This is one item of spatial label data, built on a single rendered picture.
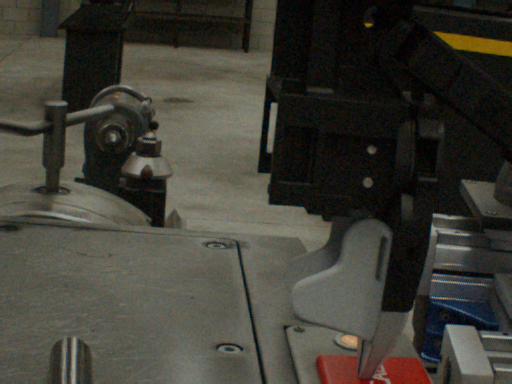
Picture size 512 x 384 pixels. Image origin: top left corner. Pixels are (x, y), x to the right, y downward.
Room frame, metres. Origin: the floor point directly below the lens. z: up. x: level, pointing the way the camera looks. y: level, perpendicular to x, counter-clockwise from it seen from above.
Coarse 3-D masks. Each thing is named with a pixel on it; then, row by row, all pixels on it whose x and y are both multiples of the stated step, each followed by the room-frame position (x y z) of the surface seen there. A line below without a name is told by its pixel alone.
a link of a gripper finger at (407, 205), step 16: (416, 160) 0.48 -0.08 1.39; (416, 176) 0.47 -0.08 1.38; (432, 176) 0.47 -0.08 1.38; (416, 192) 0.47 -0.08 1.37; (432, 192) 0.47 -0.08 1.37; (400, 208) 0.47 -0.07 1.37; (416, 208) 0.47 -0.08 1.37; (432, 208) 0.47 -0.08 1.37; (400, 224) 0.47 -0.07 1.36; (416, 224) 0.47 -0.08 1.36; (400, 240) 0.47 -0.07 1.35; (416, 240) 0.47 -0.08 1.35; (400, 256) 0.47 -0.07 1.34; (416, 256) 0.47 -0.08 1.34; (400, 272) 0.48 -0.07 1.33; (416, 272) 0.47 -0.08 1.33; (384, 288) 0.48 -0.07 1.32; (400, 288) 0.48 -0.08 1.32; (416, 288) 0.48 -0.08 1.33; (384, 304) 0.48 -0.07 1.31; (400, 304) 0.48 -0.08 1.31
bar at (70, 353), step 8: (56, 344) 0.49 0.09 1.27; (64, 344) 0.48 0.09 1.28; (72, 344) 0.48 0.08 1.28; (80, 344) 0.48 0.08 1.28; (56, 352) 0.47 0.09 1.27; (64, 352) 0.47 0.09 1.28; (72, 352) 0.47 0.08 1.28; (80, 352) 0.47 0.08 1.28; (88, 352) 0.48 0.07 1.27; (56, 360) 0.46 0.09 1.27; (64, 360) 0.46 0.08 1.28; (72, 360) 0.46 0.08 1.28; (80, 360) 0.46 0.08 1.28; (88, 360) 0.47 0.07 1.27; (56, 368) 0.45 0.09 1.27; (64, 368) 0.45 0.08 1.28; (72, 368) 0.45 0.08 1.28; (80, 368) 0.45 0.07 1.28; (88, 368) 0.46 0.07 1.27; (56, 376) 0.44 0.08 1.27; (64, 376) 0.44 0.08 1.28; (72, 376) 0.44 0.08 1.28; (80, 376) 0.44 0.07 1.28; (88, 376) 0.45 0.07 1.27
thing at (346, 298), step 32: (352, 224) 0.49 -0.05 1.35; (384, 224) 0.49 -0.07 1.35; (352, 256) 0.49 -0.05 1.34; (384, 256) 0.49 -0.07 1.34; (320, 288) 0.49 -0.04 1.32; (352, 288) 0.49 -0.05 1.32; (320, 320) 0.49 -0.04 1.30; (352, 320) 0.49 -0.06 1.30; (384, 320) 0.48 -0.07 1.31; (384, 352) 0.49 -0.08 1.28
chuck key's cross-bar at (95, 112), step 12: (96, 108) 1.01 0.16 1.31; (108, 108) 1.02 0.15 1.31; (0, 120) 0.86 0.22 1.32; (48, 120) 0.93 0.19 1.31; (72, 120) 0.96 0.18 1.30; (84, 120) 0.98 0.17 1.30; (0, 132) 0.86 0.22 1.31; (12, 132) 0.87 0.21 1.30; (24, 132) 0.89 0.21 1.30; (36, 132) 0.91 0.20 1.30
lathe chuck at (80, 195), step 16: (0, 192) 0.96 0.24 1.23; (16, 192) 0.94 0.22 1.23; (32, 192) 0.93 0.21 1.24; (80, 192) 0.96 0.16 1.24; (96, 192) 0.97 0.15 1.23; (96, 208) 0.92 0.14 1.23; (112, 208) 0.94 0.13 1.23; (128, 208) 0.97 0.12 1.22; (128, 224) 0.92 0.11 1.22; (144, 224) 0.96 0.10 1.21
